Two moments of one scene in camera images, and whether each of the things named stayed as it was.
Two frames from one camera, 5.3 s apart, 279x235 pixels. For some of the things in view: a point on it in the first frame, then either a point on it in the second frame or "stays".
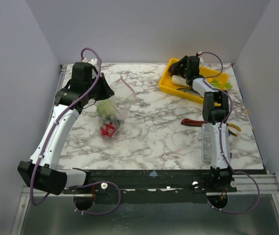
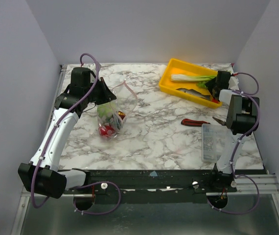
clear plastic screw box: (206, 144) stays
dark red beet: (171, 70) -> (121, 114)
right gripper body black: (183, 67) -> (216, 83)
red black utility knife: (187, 122) stays
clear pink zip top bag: (112, 112) stays
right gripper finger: (178, 68) -> (213, 86)
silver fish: (188, 90) stays
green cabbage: (105, 109) stays
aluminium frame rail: (62, 70) stays
